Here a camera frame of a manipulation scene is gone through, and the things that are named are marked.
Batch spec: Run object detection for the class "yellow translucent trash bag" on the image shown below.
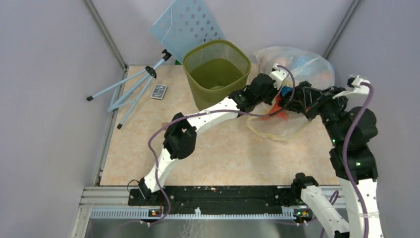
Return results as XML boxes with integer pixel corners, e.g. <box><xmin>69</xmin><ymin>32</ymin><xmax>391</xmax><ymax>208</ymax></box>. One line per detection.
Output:
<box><xmin>247</xmin><ymin>111</ymin><xmax>311</xmax><ymax>142</ymax></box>

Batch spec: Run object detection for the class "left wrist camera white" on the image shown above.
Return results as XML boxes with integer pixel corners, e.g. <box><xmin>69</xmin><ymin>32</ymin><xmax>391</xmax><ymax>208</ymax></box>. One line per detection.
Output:
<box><xmin>269</xmin><ymin>64</ymin><xmax>289</xmax><ymax>90</ymax></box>

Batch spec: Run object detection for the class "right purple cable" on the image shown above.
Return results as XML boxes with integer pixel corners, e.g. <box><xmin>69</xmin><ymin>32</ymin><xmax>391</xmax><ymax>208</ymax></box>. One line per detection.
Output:
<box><xmin>319</xmin><ymin>82</ymin><xmax>375</xmax><ymax>238</ymax></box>

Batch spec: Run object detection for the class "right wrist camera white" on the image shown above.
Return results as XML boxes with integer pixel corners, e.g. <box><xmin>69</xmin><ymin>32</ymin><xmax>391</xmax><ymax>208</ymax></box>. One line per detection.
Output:
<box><xmin>332</xmin><ymin>76</ymin><xmax>371</xmax><ymax>99</ymax></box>

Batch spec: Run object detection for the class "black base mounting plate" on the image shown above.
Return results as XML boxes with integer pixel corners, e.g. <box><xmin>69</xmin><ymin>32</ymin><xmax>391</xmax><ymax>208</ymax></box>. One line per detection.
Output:
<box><xmin>128</xmin><ymin>185</ymin><xmax>304</xmax><ymax>215</ymax></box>

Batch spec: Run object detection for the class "purple cable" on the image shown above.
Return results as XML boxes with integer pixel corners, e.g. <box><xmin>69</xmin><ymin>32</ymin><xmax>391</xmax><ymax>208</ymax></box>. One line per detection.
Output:
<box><xmin>319</xmin><ymin>82</ymin><xmax>375</xmax><ymax>238</ymax></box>
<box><xmin>148</xmin><ymin>65</ymin><xmax>296</xmax><ymax>226</ymax></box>

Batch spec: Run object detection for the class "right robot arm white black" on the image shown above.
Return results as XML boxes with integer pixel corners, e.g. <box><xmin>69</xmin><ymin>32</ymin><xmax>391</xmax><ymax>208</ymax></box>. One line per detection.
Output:
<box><xmin>285</xmin><ymin>78</ymin><xmax>384</xmax><ymax>238</ymax></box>

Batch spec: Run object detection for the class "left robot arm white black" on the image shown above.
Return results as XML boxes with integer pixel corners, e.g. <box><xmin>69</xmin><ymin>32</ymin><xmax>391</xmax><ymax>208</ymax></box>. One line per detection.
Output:
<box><xmin>138</xmin><ymin>69</ymin><xmax>296</xmax><ymax>205</ymax></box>

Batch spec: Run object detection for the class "light blue tripod stand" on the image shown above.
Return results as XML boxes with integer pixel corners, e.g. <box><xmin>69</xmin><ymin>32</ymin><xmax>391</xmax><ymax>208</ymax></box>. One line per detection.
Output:
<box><xmin>86</xmin><ymin>49</ymin><xmax>172</xmax><ymax>129</ymax></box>

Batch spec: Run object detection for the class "grey slotted cable duct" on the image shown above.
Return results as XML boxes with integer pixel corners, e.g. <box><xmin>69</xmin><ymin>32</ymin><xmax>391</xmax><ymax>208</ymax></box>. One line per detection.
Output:
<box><xmin>90</xmin><ymin>208</ymin><xmax>296</xmax><ymax>220</ymax></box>

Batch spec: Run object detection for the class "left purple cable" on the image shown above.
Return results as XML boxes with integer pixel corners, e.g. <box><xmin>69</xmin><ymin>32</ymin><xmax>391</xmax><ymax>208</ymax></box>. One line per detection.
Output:
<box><xmin>148</xmin><ymin>65</ymin><xmax>296</xmax><ymax>226</ymax></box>

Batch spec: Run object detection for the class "clear trash bag with waste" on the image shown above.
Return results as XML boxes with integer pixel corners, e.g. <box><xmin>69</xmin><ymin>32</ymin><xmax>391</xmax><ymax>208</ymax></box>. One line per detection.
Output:
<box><xmin>253</xmin><ymin>46</ymin><xmax>335</xmax><ymax>89</ymax></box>

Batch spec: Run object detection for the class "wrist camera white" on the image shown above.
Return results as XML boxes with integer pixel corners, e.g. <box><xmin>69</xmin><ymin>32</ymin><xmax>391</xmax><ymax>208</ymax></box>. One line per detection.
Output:
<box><xmin>332</xmin><ymin>76</ymin><xmax>371</xmax><ymax>99</ymax></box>
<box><xmin>269</xmin><ymin>64</ymin><xmax>289</xmax><ymax>90</ymax></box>

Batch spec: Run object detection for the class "green mesh trash bin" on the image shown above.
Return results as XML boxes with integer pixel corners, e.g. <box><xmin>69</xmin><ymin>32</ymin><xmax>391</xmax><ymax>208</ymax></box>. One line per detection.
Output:
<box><xmin>182</xmin><ymin>40</ymin><xmax>251</xmax><ymax>110</ymax></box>

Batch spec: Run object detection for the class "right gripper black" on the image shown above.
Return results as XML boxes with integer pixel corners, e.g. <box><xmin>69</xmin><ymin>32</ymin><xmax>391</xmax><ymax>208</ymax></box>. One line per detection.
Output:
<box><xmin>302</xmin><ymin>85</ymin><xmax>349</xmax><ymax>145</ymax></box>

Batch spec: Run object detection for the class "light blue perforated board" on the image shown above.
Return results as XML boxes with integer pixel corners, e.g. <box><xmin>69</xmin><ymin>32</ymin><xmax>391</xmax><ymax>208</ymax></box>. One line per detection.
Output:
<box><xmin>149</xmin><ymin>0</ymin><xmax>225</xmax><ymax>62</ymax></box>

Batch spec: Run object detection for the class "deck of playing cards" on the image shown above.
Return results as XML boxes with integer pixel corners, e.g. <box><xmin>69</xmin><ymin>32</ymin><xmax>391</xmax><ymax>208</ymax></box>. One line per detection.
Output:
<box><xmin>151</xmin><ymin>84</ymin><xmax>167</xmax><ymax>100</ymax></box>

